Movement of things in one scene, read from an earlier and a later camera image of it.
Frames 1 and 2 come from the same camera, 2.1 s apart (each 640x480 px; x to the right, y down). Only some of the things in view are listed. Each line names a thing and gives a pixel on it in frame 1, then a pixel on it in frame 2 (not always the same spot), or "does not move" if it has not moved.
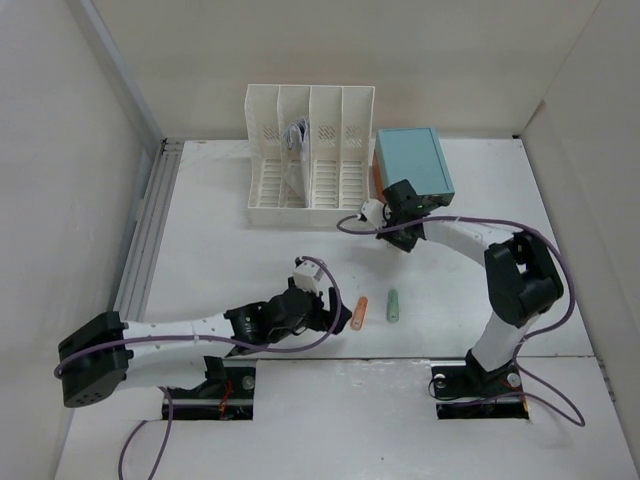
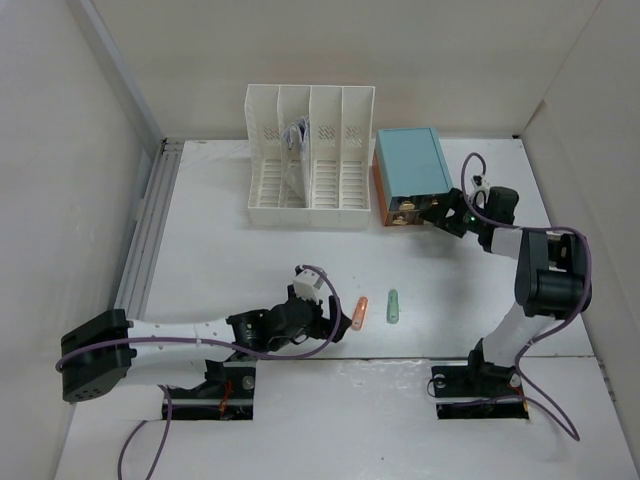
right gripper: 404,245 to 449,222
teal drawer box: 413,154 does not move
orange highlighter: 359,314 does not move
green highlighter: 392,309 does not move
